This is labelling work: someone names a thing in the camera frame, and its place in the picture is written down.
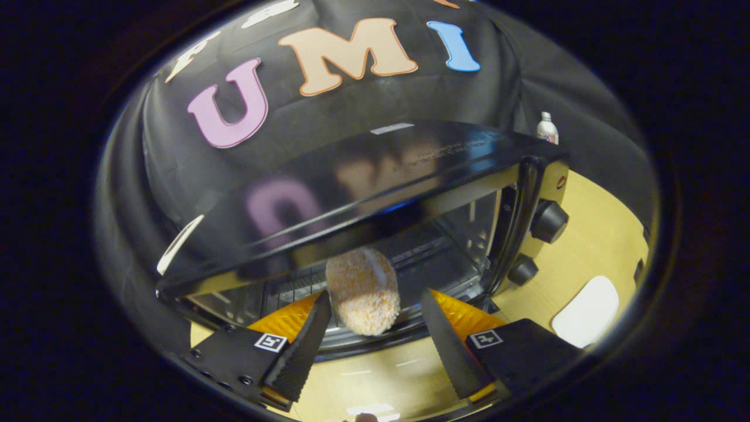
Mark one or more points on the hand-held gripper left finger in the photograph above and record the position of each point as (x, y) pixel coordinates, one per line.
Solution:
(302, 346)

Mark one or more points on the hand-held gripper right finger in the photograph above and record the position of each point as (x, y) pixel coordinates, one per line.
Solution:
(448, 346)

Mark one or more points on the black toaster oven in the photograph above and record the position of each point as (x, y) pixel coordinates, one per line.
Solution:
(375, 170)

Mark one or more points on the white bread toaster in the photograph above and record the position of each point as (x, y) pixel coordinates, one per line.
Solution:
(176, 246)

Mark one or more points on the white square plate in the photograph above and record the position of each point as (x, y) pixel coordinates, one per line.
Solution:
(586, 310)

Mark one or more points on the pink and white bottle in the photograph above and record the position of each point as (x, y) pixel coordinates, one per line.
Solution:
(547, 130)

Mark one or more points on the black backdrop cloth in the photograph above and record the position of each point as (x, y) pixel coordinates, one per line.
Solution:
(498, 88)

